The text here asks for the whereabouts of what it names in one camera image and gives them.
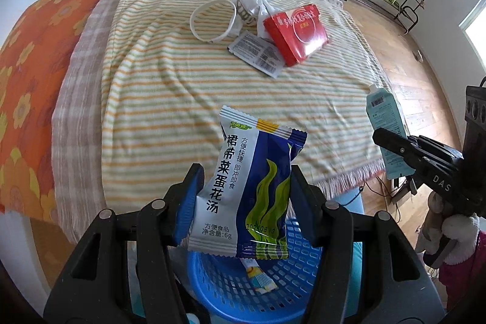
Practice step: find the yellow striped towel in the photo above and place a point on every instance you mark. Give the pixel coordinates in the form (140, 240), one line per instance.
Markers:
(162, 90)

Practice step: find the long white paper wrapper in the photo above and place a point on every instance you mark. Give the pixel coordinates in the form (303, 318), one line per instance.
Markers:
(260, 281)

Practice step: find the teal paper wrapper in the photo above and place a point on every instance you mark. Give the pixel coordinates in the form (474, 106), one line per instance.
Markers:
(383, 112)

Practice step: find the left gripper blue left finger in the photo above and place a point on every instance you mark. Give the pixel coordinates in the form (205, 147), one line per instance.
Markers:
(191, 186)

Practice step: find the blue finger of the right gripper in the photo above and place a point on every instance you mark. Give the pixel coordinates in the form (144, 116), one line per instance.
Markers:
(398, 145)

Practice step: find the blue plastic mesh basket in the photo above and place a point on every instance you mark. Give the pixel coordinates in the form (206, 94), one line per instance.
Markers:
(235, 290)

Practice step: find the silver barcode sachet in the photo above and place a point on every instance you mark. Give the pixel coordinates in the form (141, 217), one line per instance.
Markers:
(258, 53)

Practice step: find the orange floral bedsheet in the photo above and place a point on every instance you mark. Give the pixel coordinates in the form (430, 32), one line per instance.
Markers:
(34, 62)

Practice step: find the red torn medicine box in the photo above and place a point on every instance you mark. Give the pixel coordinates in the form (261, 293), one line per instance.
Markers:
(297, 33)

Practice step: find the blue seaweed soup packet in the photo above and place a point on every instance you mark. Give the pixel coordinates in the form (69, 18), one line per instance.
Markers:
(241, 211)

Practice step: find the white plastic bag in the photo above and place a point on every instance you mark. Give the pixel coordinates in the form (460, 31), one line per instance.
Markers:
(253, 13)

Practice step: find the white gloved right hand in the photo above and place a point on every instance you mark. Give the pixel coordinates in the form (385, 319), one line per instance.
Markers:
(446, 237)

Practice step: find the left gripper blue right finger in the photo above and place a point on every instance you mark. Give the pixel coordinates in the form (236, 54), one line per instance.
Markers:
(307, 201)

